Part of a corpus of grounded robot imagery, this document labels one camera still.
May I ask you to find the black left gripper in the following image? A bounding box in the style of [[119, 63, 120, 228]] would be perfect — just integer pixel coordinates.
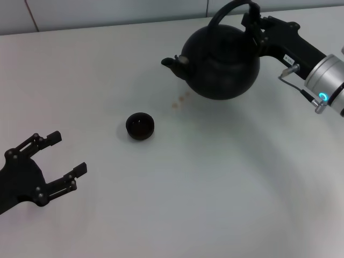
[[0, 131, 88, 216]]

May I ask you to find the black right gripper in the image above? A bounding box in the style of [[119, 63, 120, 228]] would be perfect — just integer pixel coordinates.
[[241, 10, 328, 81]]

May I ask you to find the black round teapot with handle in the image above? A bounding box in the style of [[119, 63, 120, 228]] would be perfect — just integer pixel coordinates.
[[161, 0, 261, 101]]

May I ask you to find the small black teacup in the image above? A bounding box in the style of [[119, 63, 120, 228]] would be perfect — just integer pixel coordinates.
[[125, 112, 155, 141]]

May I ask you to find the right wrist cable with plug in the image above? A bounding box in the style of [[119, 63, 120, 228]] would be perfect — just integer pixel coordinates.
[[278, 63, 327, 115]]

